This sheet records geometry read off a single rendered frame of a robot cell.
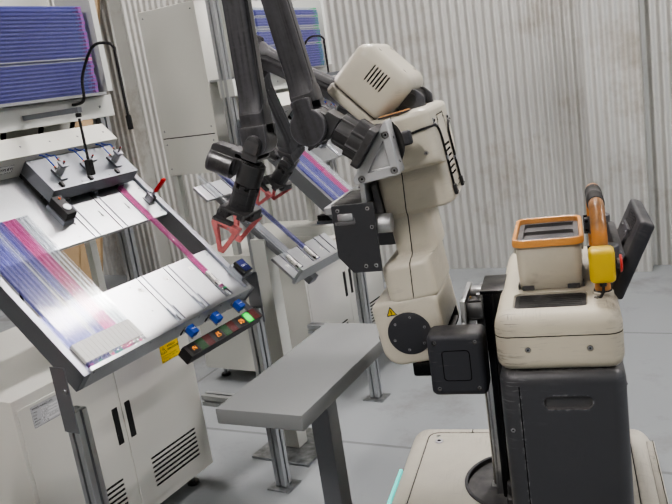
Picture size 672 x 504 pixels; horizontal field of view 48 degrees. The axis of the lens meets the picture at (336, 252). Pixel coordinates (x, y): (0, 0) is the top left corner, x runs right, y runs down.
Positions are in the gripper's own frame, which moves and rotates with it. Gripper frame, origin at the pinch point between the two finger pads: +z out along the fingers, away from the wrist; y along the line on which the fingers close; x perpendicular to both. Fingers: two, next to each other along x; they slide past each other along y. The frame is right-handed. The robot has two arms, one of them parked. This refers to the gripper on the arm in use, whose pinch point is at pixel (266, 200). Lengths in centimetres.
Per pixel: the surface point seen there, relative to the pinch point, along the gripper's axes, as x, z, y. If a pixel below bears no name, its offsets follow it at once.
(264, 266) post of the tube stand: 13.2, 19.6, 2.1
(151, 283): 6, 13, 57
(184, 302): 16, 13, 53
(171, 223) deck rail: -12.5, 13.5, 28.9
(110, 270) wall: -180, 286, -225
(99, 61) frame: -63, -14, 29
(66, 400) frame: 24, 18, 101
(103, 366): 23, 13, 91
